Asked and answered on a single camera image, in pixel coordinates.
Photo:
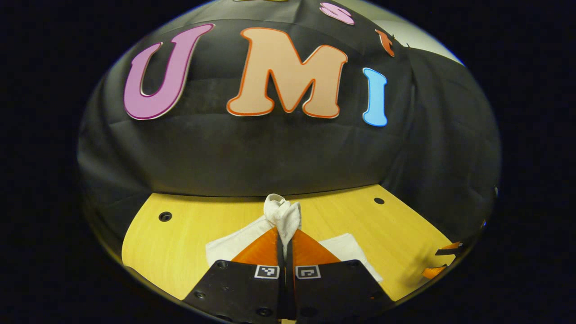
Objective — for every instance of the black backdrop cloth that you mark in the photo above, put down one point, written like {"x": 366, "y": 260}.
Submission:
{"x": 270, "y": 153}

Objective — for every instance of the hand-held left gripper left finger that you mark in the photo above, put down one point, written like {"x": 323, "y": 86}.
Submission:
{"x": 243, "y": 292}

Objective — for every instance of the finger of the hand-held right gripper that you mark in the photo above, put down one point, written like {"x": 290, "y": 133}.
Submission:
{"x": 450, "y": 249}
{"x": 434, "y": 272}

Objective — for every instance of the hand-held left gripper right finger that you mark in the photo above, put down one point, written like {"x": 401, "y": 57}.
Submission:
{"x": 333, "y": 292}

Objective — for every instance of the white jeans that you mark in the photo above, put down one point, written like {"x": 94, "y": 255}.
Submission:
{"x": 283, "y": 216}

